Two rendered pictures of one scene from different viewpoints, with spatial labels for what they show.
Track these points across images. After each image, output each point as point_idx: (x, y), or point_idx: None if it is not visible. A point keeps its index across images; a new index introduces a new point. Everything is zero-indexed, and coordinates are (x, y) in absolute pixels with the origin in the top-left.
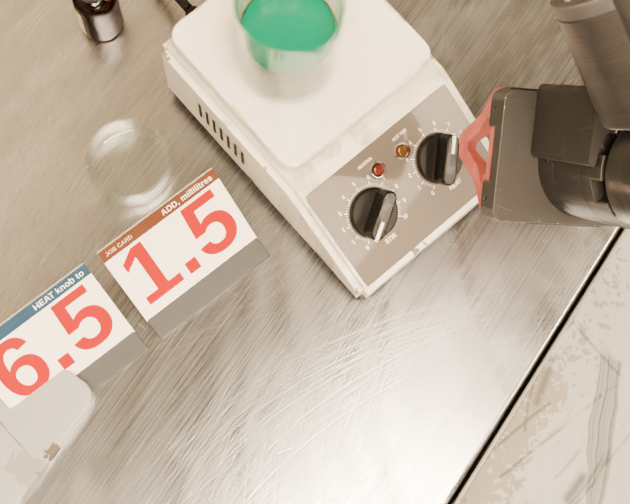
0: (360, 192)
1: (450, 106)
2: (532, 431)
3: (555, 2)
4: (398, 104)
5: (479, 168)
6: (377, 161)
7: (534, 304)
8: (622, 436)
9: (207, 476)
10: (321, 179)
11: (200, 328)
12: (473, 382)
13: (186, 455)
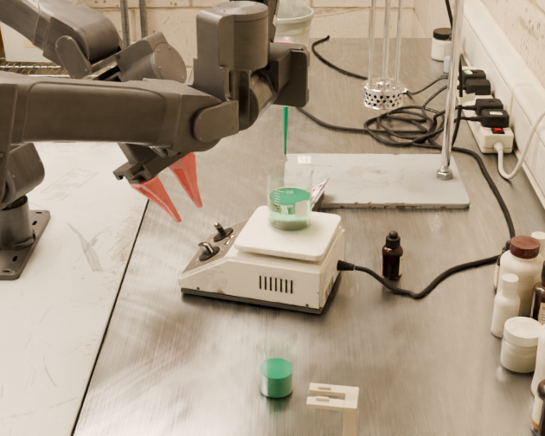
0: (232, 231)
1: (216, 258)
2: (119, 247)
3: (184, 67)
4: None
5: (187, 180)
6: (233, 236)
7: (140, 272)
8: (81, 257)
9: (230, 206)
10: None
11: None
12: (150, 249)
13: (241, 207)
